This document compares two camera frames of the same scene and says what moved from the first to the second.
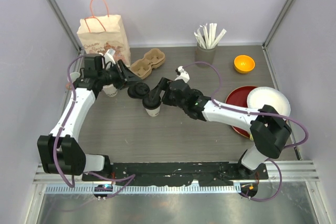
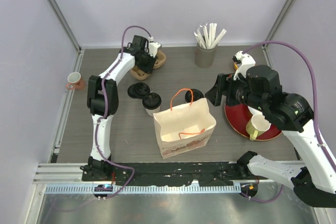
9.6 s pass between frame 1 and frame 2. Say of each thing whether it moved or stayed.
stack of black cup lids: stayed
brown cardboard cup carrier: stayed
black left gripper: moved
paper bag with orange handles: moved
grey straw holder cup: stayed
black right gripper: moved
